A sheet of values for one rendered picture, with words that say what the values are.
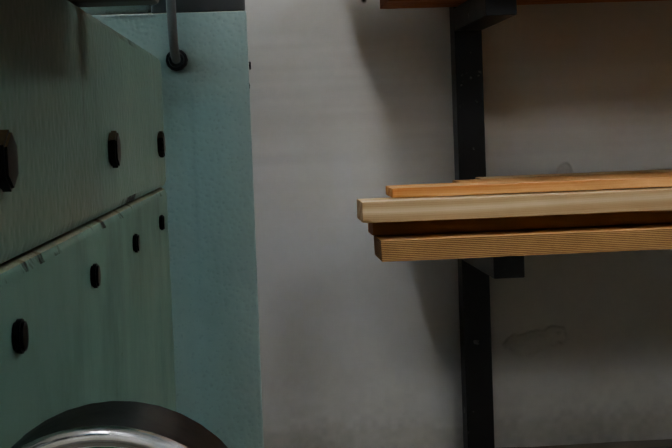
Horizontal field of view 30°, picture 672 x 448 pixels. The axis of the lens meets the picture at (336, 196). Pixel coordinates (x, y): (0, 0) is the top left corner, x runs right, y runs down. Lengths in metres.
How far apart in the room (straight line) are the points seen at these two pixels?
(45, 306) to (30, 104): 0.07
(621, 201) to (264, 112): 0.84
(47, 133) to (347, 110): 2.37
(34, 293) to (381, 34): 2.43
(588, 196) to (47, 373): 2.01
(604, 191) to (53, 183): 2.01
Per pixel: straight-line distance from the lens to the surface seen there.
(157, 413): 0.26
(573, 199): 2.37
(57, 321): 0.44
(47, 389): 0.42
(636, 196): 2.40
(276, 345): 2.82
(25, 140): 0.39
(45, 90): 0.43
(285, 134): 2.78
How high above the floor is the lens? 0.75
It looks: 3 degrees down
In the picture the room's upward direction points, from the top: 2 degrees counter-clockwise
